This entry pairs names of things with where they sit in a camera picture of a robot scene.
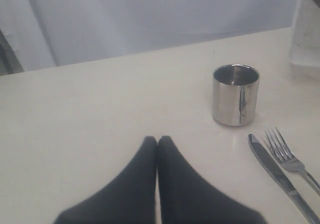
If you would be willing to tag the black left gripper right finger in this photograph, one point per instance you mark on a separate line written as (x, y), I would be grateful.
(187, 198)

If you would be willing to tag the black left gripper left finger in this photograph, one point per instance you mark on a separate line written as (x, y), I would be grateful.
(128, 199)

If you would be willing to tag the silver metal table knife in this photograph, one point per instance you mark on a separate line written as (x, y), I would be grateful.
(281, 179)

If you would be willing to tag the silver metal fork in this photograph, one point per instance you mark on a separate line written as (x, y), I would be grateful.
(285, 157)

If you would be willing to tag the silver foil packet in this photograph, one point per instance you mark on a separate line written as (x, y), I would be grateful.
(235, 93)

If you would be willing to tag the white plastic lattice basket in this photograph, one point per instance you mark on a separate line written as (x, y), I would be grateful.
(304, 49)

